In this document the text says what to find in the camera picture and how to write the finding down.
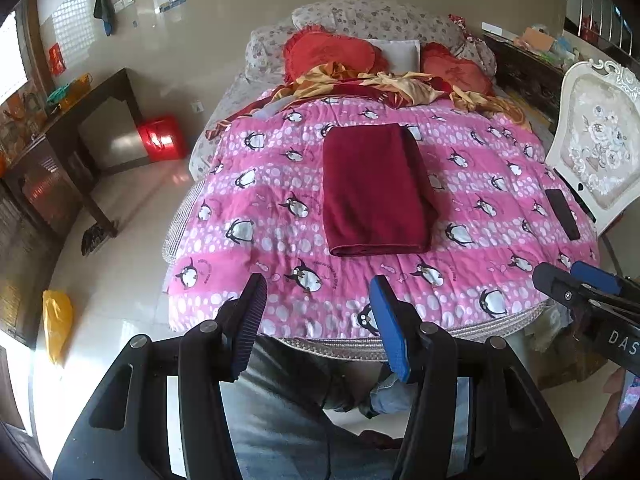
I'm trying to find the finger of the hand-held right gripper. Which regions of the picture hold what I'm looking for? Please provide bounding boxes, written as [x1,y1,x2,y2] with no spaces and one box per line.
[570,260,624,297]
[532,262,593,307]

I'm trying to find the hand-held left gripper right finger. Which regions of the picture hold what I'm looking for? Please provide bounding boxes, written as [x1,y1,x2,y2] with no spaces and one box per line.
[368,275,582,480]

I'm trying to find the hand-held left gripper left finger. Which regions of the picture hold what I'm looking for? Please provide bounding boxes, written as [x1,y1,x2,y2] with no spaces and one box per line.
[51,273,269,480]

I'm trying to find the dark red garment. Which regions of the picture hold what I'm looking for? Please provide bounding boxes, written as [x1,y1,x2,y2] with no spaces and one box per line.
[322,122,441,258]

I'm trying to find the person's right hand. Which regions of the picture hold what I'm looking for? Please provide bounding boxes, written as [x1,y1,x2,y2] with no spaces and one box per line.
[579,367,640,478]

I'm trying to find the brown cardboard box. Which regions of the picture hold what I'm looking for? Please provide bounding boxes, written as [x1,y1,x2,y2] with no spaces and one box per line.
[525,320,622,392]

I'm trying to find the black phone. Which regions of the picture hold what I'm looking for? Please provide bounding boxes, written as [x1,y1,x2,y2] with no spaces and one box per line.
[544,188,581,241]

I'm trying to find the person's jeans legs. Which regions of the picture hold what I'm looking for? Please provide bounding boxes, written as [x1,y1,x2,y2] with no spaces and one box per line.
[220,335,471,480]

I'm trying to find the bed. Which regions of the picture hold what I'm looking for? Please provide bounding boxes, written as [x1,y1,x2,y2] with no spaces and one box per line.
[162,0,602,362]

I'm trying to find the pink penguin print blanket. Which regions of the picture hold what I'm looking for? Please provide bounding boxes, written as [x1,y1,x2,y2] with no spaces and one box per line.
[167,87,601,339]

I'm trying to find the white ornate chair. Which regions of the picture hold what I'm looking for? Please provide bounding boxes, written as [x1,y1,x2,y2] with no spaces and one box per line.
[545,58,640,237]

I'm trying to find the dark shoes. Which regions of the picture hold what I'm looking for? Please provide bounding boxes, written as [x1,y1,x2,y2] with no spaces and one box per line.
[81,222,116,256]

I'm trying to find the yellow plastic bag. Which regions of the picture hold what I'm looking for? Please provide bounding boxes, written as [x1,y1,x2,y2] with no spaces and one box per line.
[42,289,75,367]

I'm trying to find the red box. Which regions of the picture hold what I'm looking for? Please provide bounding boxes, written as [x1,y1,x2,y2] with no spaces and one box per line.
[137,115,189,164]

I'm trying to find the dark bedside cabinet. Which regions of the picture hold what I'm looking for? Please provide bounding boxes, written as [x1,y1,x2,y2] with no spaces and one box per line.
[482,32,569,122]

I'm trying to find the dark wooden cabinet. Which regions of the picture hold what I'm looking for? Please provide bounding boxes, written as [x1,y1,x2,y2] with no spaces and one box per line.
[0,175,81,349]

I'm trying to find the red heart pillow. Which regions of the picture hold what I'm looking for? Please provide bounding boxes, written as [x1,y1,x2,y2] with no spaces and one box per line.
[284,27,389,84]
[420,42,494,96]

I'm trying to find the gold red satin cloth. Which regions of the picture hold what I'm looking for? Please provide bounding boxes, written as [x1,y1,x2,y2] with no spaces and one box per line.
[207,60,533,133]

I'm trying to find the orange cardboard box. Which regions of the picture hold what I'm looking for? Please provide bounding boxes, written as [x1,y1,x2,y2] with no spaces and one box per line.
[519,27,557,54]

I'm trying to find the white metal railing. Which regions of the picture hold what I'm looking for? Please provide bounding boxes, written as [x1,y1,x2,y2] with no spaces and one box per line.
[565,0,640,57]

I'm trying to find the dark wooden desk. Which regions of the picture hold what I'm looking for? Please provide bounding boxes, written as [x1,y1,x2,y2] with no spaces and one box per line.
[0,67,144,239]

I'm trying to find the white small pillow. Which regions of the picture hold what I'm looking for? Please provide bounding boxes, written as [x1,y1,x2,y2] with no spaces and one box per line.
[362,37,421,74]

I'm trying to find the orange bag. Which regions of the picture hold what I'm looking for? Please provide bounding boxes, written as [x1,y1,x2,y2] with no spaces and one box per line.
[59,73,94,111]

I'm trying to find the grey floral bedding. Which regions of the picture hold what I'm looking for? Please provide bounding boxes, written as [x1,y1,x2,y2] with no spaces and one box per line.
[245,0,497,84]

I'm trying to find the dark green hanging towel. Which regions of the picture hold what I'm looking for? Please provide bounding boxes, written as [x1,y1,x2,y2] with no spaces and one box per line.
[93,0,117,37]

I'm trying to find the red wall paper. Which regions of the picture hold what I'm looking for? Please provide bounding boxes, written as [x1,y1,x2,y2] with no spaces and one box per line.
[48,42,67,77]

